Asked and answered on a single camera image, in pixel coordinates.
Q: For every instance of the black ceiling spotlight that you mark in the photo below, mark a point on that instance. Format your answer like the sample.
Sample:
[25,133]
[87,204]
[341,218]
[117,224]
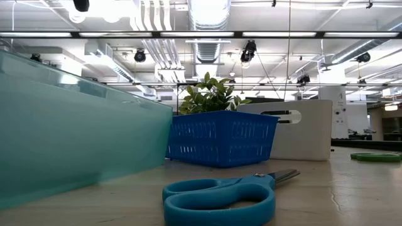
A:
[35,57]
[363,57]
[248,51]
[139,56]
[303,79]

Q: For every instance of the green plant in white pot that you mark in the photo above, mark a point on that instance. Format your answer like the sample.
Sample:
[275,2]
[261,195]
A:
[210,99]

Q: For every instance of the teal translucent plastic bin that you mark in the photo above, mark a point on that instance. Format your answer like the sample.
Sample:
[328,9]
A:
[78,132]

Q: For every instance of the black overhead beam with lights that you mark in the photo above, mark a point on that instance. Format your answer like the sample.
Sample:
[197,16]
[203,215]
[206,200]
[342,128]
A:
[320,34]

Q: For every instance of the white building column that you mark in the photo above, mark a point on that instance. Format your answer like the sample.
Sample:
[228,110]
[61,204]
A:
[333,113]

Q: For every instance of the slanted silver air duct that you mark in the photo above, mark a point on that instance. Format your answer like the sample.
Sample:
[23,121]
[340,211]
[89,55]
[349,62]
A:
[361,50]

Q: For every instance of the black table edge rail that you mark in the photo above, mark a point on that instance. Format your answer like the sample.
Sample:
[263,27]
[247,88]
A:
[370,145]

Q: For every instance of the silver round air duct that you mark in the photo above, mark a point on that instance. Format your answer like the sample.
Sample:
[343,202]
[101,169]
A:
[208,19]

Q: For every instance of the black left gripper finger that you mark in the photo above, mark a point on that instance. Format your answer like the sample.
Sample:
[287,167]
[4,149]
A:
[81,5]

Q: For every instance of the distant black overhead beam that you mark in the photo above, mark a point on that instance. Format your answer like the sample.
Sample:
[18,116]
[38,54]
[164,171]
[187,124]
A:
[282,84]

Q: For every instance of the blue slotted plastic basket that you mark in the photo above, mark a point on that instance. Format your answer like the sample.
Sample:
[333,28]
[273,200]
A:
[220,141]

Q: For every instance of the green roll of tape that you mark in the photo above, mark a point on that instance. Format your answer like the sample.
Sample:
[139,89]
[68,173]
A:
[377,158]

